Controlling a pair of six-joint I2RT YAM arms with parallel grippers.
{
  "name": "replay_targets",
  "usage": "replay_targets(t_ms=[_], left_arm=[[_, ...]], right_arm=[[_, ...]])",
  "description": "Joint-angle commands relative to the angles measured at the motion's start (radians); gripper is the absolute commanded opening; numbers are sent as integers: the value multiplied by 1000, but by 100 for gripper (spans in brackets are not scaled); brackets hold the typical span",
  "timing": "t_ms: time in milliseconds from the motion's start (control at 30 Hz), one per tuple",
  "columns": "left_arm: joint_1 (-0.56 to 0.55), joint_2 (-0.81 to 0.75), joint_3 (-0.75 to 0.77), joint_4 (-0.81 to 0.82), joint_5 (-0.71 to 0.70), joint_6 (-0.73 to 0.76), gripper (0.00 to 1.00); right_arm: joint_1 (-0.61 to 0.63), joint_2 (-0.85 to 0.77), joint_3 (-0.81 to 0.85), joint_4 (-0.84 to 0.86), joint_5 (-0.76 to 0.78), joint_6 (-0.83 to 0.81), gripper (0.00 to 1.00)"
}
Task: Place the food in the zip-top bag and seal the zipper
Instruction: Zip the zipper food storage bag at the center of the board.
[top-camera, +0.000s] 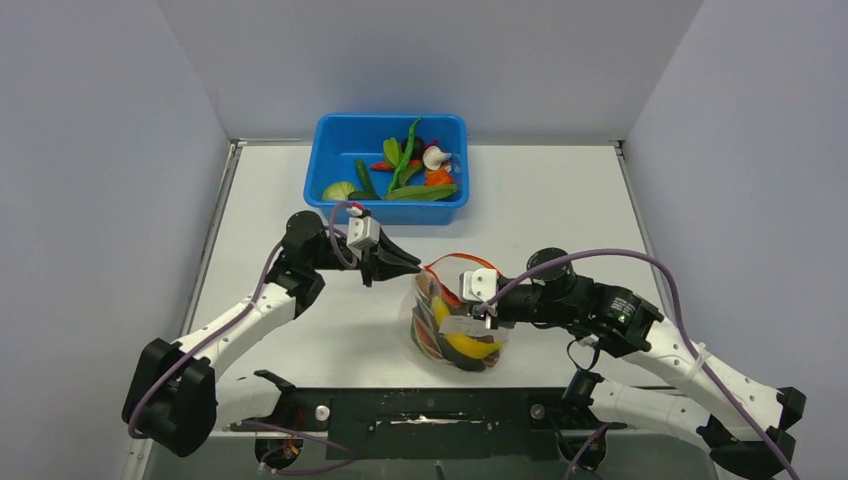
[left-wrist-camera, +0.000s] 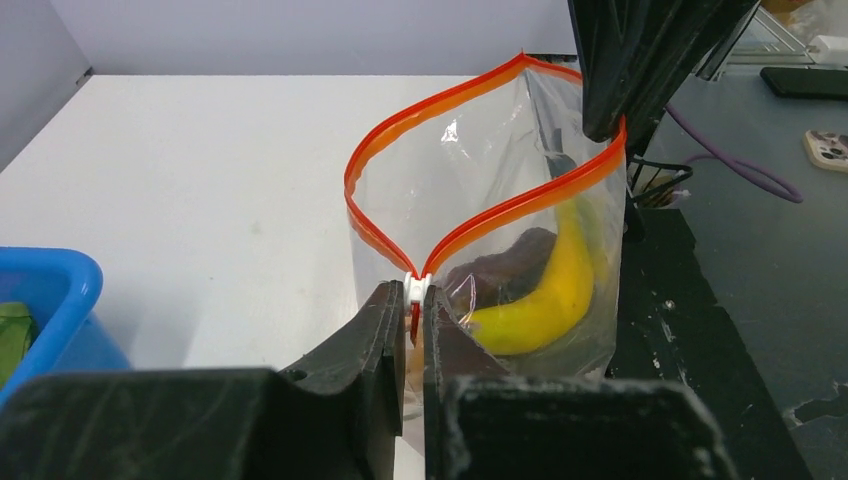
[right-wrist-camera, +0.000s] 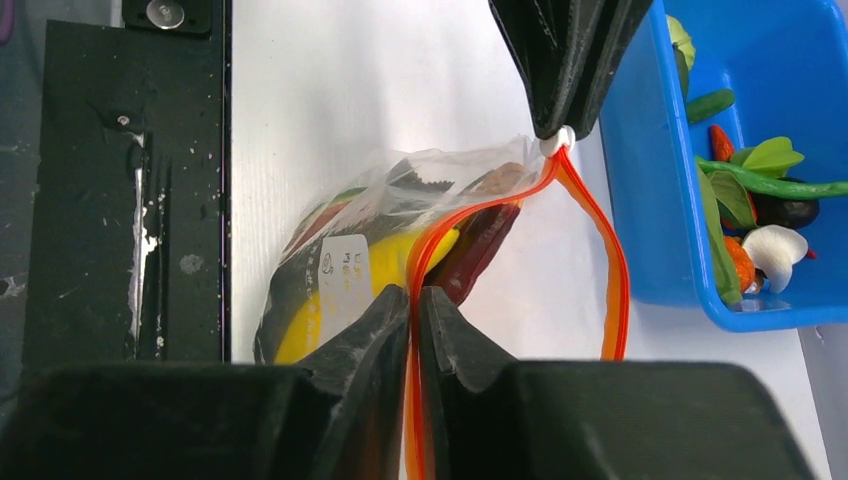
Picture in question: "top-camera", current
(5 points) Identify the yellow banana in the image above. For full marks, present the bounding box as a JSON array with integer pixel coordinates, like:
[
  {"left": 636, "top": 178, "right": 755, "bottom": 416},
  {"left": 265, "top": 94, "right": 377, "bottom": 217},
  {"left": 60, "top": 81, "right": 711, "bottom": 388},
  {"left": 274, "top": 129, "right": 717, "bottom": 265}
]
[{"left": 430, "top": 297, "right": 503, "bottom": 360}]

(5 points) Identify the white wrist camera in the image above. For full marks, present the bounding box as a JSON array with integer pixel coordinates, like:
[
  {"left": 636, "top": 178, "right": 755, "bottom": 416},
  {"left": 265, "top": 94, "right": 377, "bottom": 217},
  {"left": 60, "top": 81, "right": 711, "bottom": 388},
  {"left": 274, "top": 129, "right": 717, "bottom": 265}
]
[
  {"left": 458, "top": 268, "right": 499, "bottom": 303},
  {"left": 346, "top": 203, "right": 381, "bottom": 255}
]

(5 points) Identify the pale green cabbage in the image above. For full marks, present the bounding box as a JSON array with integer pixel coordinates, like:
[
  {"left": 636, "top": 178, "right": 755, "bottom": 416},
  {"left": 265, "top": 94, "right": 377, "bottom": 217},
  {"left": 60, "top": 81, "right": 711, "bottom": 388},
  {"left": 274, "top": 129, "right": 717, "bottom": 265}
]
[{"left": 321, "top": 181, "right": 358, "bottom": 202}]

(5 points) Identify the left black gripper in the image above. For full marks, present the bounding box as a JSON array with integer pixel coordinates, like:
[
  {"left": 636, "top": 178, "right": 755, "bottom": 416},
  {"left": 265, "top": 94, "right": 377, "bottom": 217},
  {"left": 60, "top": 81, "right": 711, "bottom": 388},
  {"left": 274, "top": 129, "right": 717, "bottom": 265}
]
[{"left": 310, "top": 228, "right": 421, "bottom": 288}]

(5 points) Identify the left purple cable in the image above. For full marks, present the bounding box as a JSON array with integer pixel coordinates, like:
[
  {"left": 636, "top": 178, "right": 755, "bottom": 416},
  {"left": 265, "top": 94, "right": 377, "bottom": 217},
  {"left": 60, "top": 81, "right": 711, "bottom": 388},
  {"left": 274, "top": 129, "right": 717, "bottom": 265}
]
[{"left": 127, "top": 201, "right": 366, "bottom": 477}]

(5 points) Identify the red chili pepper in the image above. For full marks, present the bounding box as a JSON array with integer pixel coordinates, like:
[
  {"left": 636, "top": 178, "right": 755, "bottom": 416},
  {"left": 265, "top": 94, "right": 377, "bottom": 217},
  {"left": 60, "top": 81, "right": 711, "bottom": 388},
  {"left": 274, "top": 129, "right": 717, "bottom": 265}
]
[{"left": 370, "top": 159, "right": 422, "bottom": 172}]

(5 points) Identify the flat green leaf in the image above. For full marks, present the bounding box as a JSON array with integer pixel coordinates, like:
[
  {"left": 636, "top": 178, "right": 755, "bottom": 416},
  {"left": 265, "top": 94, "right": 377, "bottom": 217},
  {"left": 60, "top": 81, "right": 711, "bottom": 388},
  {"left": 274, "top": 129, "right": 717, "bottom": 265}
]
[{"left": 383, "top": 184, "right": 458, "bottom": 201}]

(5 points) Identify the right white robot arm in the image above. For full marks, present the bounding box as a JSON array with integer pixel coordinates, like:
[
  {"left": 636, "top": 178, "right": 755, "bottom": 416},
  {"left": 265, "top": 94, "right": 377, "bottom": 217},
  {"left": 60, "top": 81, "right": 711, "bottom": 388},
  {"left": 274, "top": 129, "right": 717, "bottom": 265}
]
[{"left": 459, "top": 248, "right": 806, "bottom": 479}]

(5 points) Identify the grey fish piece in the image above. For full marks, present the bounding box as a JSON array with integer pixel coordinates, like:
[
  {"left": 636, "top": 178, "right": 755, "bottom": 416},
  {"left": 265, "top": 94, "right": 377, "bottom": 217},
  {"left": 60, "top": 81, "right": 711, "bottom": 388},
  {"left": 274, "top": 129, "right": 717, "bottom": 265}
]
[{"left": 442, "top": 349, "right": 487, "bottom": 372}]

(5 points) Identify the upright green bean pod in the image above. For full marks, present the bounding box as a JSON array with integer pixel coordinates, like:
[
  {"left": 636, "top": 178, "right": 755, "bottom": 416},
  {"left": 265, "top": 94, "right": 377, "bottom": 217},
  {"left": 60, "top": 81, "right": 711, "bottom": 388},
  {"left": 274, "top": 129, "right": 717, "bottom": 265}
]
[{"left": 388, "top": 116, "right": 423, "bottom": 193}]

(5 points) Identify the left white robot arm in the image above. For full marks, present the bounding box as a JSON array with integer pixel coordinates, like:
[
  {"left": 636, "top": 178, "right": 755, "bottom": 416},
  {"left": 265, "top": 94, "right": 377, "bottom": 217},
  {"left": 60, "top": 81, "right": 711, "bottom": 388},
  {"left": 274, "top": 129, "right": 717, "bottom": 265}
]
[{"left": 121, "top": 204, "right": 421, "bottom": 457}]

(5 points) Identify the white mushroom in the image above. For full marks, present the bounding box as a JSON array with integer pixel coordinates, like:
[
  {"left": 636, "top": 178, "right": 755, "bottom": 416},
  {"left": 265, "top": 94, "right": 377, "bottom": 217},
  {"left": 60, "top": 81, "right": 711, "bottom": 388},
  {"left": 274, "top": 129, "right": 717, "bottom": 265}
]
[{"left": 422, "top": 145, "right": 452, "bottom": 170}]

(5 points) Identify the orange carrot piece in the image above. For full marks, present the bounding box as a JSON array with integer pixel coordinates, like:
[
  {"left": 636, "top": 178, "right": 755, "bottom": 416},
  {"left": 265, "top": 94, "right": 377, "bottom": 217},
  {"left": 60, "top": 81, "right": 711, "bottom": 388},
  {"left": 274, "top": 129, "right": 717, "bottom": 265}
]
[{"left": 425, "top": 170, "right": 455, "bottom": 186}]

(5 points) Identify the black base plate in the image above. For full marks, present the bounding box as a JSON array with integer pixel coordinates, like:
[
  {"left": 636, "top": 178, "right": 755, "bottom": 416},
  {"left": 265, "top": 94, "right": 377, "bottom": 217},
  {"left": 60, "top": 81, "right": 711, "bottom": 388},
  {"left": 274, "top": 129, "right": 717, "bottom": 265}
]
[{"left": 255, "top": 387, "right": 600, "bottom": 461}]

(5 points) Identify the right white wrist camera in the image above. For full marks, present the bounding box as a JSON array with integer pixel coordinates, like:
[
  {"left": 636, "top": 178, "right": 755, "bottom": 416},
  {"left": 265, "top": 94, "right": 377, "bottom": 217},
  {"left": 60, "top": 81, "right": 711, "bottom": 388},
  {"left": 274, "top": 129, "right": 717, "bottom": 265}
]
[{"left": 458, "top": 268, "right": 499, "bottom": 303}]

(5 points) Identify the blue plastic bin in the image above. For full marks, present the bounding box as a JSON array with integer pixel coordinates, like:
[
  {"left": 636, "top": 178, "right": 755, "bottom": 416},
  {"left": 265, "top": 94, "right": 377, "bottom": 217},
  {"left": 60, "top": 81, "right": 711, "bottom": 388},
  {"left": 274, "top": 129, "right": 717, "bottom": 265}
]
[{"left": 303, "top": 113, "right": 471, "bottom": 225}]

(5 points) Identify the clear zip top bag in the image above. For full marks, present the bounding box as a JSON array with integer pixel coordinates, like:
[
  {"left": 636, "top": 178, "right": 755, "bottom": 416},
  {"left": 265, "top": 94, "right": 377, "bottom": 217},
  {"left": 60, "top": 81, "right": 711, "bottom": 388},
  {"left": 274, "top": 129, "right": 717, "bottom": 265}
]
[{"left": 409, "top": 252, "right": 508, "bottom": 373}]

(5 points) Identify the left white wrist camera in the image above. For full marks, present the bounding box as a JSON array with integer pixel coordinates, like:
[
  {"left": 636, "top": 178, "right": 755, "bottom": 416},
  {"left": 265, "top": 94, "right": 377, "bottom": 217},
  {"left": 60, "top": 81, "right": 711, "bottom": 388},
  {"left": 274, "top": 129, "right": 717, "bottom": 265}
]
[{"left": 346, "top": 203, "right": 381, "bottom": 255}]

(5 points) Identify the dark green cucumber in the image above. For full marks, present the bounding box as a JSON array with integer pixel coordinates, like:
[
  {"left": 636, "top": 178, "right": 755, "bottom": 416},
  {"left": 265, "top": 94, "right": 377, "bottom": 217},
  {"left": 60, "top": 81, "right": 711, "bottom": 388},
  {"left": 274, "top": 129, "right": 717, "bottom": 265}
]
[{"left": 354, "top": 158, "right": 381, "bottom": 200}]

